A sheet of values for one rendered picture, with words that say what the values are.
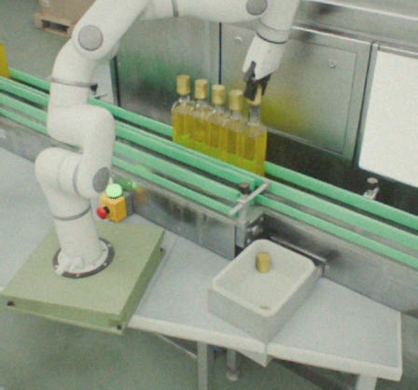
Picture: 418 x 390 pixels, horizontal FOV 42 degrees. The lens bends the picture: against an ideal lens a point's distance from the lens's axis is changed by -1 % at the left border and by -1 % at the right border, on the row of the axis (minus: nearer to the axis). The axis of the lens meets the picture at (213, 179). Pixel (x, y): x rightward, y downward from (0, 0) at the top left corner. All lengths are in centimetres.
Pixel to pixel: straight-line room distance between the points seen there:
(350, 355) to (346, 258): 24
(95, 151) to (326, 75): 61
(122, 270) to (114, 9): 62
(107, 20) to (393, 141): 73
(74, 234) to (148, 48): 74
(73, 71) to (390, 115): 74
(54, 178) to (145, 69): 73
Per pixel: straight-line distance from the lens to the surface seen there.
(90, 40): 116
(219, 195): 142
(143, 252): 142
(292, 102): 151
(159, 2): 122
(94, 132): 119
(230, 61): 158
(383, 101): 138
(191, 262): 150
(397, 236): 133
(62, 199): 130
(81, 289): 136
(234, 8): 118
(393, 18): 133
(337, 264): 143
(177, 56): 176
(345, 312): 140
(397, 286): 139
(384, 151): 143
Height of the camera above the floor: 174
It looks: 33 degrees down
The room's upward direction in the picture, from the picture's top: straight up
